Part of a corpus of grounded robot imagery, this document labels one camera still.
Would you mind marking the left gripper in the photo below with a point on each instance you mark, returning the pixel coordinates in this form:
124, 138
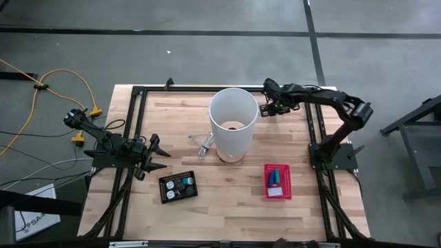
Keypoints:
134, 151

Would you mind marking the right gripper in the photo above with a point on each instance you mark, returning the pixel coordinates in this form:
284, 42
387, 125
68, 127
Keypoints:
284, 101

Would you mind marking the blue USB stick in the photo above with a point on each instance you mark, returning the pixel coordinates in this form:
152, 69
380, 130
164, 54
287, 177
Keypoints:
271, 179

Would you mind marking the white rectangular box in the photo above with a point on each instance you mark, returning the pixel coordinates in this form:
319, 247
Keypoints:
275, 191

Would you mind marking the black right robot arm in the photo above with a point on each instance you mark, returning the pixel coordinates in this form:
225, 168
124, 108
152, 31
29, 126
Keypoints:
330, 97

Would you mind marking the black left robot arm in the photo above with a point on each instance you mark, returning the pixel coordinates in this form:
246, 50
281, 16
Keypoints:
100, 136

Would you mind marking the black plastic basket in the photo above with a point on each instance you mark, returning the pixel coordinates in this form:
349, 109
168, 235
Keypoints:
163, 198

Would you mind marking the white shade wooden base lamp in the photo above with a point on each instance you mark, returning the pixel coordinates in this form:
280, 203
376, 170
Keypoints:
241, 103

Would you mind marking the red plastic basket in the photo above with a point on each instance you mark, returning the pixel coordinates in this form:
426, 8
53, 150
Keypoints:
286, 172

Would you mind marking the black angled support bar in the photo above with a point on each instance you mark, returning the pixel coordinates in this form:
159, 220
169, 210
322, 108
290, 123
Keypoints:
41, 205

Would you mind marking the white sign board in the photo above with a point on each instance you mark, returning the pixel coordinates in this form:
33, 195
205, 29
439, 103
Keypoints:
38, 220

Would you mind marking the dark metal stand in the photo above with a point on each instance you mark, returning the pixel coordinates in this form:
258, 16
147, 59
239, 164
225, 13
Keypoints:
417, 137

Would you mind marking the black floor bar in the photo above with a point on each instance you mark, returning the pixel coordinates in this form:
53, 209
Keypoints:
17, 76

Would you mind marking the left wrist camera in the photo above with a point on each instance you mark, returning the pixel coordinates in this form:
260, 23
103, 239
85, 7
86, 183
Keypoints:
139, 174

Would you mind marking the black aluminium table frame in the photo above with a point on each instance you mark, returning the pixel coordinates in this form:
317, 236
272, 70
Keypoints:
200, 89

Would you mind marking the black rest post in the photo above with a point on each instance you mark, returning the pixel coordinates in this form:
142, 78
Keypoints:
356, 151

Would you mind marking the silver mounting bracket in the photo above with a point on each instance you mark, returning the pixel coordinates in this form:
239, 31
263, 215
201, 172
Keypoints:
327, 245
127, 244

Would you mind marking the grey post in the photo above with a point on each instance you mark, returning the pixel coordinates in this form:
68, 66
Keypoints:
7, 227

